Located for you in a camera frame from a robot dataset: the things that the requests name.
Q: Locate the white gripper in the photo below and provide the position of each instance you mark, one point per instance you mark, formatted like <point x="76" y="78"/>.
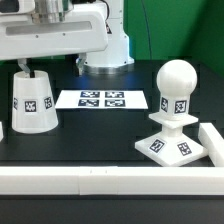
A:
<point x="82" y="31"/>

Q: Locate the white left fence piece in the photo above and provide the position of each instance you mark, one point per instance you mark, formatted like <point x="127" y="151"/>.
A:
<point x="1" y="131"/>

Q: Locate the white lamp base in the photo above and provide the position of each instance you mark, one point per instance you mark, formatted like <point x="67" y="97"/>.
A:
<point x="171" y="147"/>

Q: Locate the white lamp bulb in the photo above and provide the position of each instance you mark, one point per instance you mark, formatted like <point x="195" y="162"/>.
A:
<point x="176" y="80"/>

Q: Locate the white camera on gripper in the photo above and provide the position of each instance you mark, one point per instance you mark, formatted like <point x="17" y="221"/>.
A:
<point x="16" y="6"/>

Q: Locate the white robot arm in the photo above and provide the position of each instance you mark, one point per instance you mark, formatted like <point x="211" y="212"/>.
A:
<point x="115" y="57"/>

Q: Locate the white front fence rail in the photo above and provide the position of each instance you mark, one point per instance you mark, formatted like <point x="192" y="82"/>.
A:
<point x="111" y="181"/>

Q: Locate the white lamp shade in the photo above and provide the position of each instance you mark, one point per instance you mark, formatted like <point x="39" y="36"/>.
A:
<point x="33" y="108"/>

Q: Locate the white right fence rail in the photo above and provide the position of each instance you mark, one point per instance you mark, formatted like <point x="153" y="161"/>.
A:
<point x="213" y="142"/>

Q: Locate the white marker sheet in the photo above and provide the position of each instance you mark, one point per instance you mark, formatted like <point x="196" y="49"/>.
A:
<point x="101" y="99"/>

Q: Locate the white fence rail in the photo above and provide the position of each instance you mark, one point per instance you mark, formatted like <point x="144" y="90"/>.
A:
<point x="213" y="142"/>
<point x="111" y="181"/>

